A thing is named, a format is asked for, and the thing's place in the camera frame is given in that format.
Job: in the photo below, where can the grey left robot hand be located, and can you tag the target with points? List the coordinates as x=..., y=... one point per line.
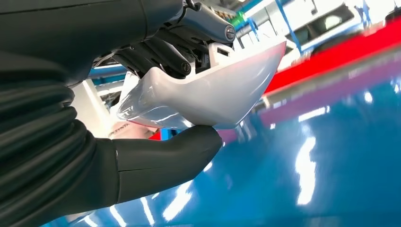
x=78, y=31

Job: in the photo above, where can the blue metal shelf rack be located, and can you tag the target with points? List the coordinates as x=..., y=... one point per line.
x=313, y=156
x=106, y=71

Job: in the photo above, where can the white workbench table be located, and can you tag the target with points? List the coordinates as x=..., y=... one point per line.
x=300, y=12

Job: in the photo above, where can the red barrier belt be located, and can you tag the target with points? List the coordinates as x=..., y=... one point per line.
x=329, y=59

